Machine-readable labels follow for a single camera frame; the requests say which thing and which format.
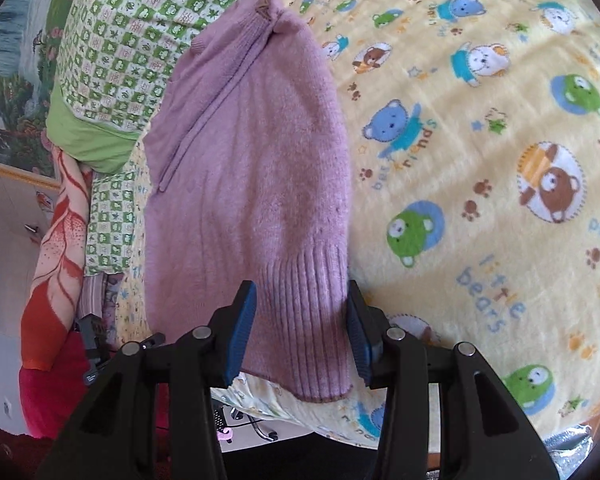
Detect landscape wall poster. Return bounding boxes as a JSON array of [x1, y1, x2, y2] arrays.
[[0, 0, 90, 183]]

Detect green checked quilt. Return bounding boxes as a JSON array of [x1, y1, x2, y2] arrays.
[[60, 0, 283, 133]]

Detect red cloth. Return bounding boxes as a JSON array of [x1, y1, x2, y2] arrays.
[[19, 332, 90, 437]]

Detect green checked pillow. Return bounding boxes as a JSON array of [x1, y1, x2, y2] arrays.
[[84, 169, 148, 277]]

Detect plain light green cloth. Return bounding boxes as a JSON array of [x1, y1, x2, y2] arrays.
[[46, 85, 148, 176]]

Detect purple knit sweater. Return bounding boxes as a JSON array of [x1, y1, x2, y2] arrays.
[[142, 0, 353, 403]]

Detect red white floral pillow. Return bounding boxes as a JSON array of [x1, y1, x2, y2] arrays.
[[20, 144, 95, 372]]

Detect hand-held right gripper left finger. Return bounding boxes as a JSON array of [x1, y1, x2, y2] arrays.
[[35, 280, 257, 480]]

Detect striped pillow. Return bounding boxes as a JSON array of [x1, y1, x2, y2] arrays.
[[76, 272, 127, 322]]

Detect silver foil sheet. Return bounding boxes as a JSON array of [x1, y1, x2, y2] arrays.
[[542, 422, 594, 479]]

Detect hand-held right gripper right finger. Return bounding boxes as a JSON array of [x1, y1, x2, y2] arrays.
[[346, 280, 556, 480]]

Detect yellow bear print blanket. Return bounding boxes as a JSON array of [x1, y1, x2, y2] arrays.
[[115, 0, 600, 448]]

